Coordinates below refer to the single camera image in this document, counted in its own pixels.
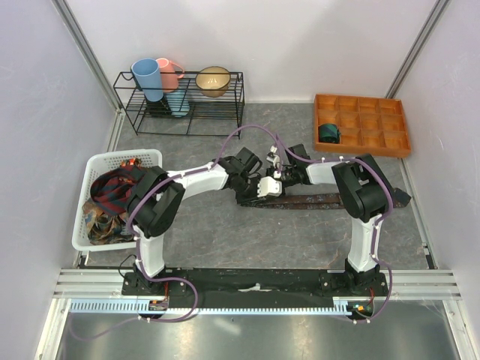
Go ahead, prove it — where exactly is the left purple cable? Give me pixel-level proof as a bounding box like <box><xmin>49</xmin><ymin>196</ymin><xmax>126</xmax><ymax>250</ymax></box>
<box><xmin>69</xmin><ymin>124</ymin><xmax>286</xmax><ymax>341</ymax></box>

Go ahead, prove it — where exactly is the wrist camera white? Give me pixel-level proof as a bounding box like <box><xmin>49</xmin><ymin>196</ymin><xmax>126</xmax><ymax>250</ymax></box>
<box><xmin>266</xmin><ymin>145</ymin><xmax>281</xmax><ymax>172</ymax></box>
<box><xmin>257</xmin><ymin>170</ymin><xmax>283</xmax><ymax>197</ymax></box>

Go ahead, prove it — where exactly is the brown floral tie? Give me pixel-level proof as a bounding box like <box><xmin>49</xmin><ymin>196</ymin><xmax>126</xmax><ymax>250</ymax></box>
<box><xmin>239</xmin><ymin>187</ymin><xmax>412</xmax><ymax>210</ymax></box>

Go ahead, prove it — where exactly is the pink cup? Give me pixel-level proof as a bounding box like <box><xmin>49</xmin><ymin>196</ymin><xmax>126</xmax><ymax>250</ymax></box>
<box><xmin>156</xmin><ymin>58</ymin><xmax>185</xmax><ymax>93</ymax></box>

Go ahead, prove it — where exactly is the patterned ties pile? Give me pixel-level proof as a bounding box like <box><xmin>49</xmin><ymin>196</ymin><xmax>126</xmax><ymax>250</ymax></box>
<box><xmin>82</xmin><ymin>157</ymin><xmax>148</xmax><ymax>245</ymax></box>

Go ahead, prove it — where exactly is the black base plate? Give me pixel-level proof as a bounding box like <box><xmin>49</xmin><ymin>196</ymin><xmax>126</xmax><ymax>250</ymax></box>
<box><xmin>121</xmin><ymin>267</ymin><xmax>389</xmax><ymax>309</ymax></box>

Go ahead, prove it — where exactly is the purple cable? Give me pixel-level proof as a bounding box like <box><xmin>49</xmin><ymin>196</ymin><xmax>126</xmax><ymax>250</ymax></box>
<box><xmin>275</xmin><ymin>133</ymin><xmax>395</xmax><ymax>326</ymax></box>
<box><xmin>69</xmin><ymin>124</ymin><xmax>286</xmax><ymax>341</ymax></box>

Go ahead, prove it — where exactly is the white plastic basket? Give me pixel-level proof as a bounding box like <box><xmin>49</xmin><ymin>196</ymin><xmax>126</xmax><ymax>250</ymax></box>
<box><xmin>71</xmin><ymin>148</ymin><xmax>163</xmax><ymax>252</ymax></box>

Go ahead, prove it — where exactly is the green tie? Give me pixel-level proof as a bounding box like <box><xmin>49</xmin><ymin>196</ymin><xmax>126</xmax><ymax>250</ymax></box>
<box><xmin>318</xmin><ymin>123</ymin><xmax>341</xmax><ymax>144</ymax></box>

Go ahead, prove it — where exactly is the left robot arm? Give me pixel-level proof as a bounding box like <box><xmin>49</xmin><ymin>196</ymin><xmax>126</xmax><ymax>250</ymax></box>
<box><xmin>125</xmin><ymin>148</ymin><xmax>263</xmax><ymax>295</ymax></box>

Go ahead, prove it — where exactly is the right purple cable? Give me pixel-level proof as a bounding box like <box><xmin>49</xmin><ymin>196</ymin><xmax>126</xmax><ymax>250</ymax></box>
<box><xmin>275</xmin><ymin>133</ymin><xmax>395</xmax><ymax>326</ymax></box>

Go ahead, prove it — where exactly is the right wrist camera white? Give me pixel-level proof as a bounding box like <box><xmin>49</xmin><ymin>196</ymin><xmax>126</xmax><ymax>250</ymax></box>
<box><xmin>266</xmin><ymin>145</ymin><xmax>281</xmax><ymax>172</ymax></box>

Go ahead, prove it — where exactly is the orange compartment tray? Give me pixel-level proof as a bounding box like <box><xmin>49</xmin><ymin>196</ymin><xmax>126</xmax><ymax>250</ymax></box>
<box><xmin>313</xmin><ymin>94</ymin><xmax>411</xmax><ymax>158</ymax></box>

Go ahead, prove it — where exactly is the black wire rack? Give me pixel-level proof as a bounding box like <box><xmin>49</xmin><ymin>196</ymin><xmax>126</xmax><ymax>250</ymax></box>
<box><xmin>113</xmin><ymin>71</ymin><xmax>245</xmax><ymax>137</ymax></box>

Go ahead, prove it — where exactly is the light blue lower cup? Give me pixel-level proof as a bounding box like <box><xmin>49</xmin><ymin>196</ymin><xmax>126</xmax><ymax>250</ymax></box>
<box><xmin>166</xmin><ymin>89</ymin><xmax>190</xmax><ymax>117</ymax></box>

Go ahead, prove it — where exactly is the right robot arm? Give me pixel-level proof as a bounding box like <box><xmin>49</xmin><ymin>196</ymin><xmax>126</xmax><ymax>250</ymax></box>
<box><xmin>282</xmin><ymin>145</ymin><xmax>394</xmax><ymax>296</ymax></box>

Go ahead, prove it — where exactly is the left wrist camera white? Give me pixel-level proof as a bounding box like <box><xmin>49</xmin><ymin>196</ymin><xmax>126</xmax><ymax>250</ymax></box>
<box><xmin>257</xmin><ymin>170</ymin><xmax>283</xmax><ymax>197</ymax></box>

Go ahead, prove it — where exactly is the amber glass bowl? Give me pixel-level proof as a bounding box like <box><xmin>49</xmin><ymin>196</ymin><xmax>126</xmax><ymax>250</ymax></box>
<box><xmin>196</xmin><ymin>66</ymin><xmax>231</xmax><ymax>98</ymax></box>

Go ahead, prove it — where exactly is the red navy striped tie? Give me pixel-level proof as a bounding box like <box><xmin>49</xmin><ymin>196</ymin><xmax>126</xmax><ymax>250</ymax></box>
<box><xmin>90</xmin><ymin>165</ymin><xmax>147</xmax><ymax>216</ymax></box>

